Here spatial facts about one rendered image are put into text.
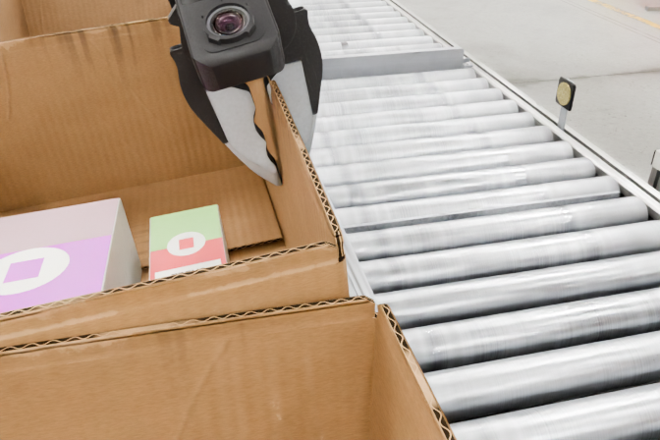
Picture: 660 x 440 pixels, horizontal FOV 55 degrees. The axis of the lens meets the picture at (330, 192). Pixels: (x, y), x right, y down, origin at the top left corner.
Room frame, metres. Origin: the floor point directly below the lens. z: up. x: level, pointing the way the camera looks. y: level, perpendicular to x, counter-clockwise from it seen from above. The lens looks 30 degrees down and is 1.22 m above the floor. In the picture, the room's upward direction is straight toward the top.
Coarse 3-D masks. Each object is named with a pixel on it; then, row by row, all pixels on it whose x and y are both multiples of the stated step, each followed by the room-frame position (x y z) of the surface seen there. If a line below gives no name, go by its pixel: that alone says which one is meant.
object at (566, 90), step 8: (560, 80) 1.07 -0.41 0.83; (568, 80) 1.05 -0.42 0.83; (560, 88) 1.06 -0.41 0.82; (568, 88) 1.04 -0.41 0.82; (576, 88) 1.03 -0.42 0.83; (560, 96) 1.06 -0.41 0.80; (568, 96) 1.03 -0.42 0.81; (560, 104) 1.05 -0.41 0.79; (568, 104) 1.03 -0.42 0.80; (560, 112) 1.06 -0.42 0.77; (560, 120) 1.05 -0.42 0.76; (560, 128) 1.05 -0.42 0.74
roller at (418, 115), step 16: (384, 112) 1.11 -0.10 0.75; (400, 112) 1.11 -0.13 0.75; (416, 112) 1.11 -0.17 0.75; (432, 112) 1.12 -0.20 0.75; (448, 112) 1.12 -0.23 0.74; (464, 112) 1.13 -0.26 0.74; (480, 112) 1.13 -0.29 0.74; (496, 112) 1.14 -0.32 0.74; (512, 112) 1.14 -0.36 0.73; (320, 128) 1.06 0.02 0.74; (336, 128) 1.06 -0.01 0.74; (352, 128) 1.07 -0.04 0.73
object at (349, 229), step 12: (600, 192) 0.81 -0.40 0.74; (612, 192) 0.81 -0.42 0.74; (516, 204) 0.78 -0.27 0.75; (528, 204) 0.78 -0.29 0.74; (540, 204) 0.79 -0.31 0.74; (552, 204) 0.79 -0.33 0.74; (564, 204) 0.79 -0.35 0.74; (420, 216) 0.75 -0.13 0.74; (432, 216) 0.75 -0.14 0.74; (444, 216) 0.75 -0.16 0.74; (456, 216) 0.76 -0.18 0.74; (468, 216) 0.76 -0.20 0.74; (348, 228) 0.72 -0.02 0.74; (360, 228) 0.72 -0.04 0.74; (372, 228) 0.73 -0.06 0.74; (384, 228) 0.73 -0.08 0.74
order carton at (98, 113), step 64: (0, 64) 0.53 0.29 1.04; (64, 64) 0.55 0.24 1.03; (128, 64) 0.56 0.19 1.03; (0, 128) 0.53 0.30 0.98; (64, 128) 0.54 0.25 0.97; (128, 128) 0.56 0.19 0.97; (192, 128) 0.57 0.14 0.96; (0, 192) 0.53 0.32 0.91; (64, 192) 0.54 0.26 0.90; (128, 192) 0.54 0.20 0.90; (192, 192) 0.53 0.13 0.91; (256, 192) 0.52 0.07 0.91; (320, 192) 0.25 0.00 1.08; (256, 256) 0.20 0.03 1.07; (320, 256) 0.20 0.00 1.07; (0, 320) 0.17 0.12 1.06; (64, 320) 0.18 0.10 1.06; (128, 320) 0.19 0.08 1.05
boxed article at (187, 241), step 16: (208, 208) 0.43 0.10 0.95; (160, 224) 0.41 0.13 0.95; (176, 224) 0.41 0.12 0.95; (192, 224) 0.41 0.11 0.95; (208, 224) 0.41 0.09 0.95; (160, 240) 0.39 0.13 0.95; (176, 240) 0.39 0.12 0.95; (192, 240) 0.39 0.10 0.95; (208, 240) 0.39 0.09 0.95; (224, 240) 0.40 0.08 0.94; (160, 256) 0.37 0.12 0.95; (176, 256) 0.37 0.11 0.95; (192, 256) 0.37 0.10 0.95; (208, 256) 0.37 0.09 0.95; (224, 256) 0.37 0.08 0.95; (160, 272) 0.35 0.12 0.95; (176, 272) 0.35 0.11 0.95
